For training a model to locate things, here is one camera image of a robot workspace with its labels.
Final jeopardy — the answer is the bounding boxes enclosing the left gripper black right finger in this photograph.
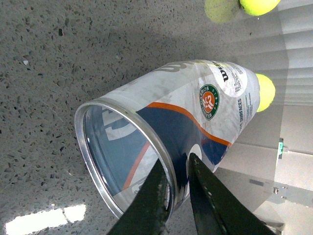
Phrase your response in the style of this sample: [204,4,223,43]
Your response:
[188,153,274,235]

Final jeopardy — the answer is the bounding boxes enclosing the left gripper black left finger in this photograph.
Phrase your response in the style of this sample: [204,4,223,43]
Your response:
[108,160,169,235]

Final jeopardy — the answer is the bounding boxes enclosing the clear tennis ball can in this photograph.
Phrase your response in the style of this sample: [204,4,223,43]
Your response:
[74,60,260,217]

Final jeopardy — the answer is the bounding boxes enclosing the tennis ball Wilson back centre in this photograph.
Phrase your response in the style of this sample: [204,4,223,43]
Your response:
[256,73,276,112]

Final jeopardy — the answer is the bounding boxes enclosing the tennis ball plain back left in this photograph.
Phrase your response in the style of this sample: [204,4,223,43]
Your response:
[239,0,280,16]

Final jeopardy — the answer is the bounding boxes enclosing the white pleated curtain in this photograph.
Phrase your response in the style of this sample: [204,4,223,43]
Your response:
[229,0,313,108]

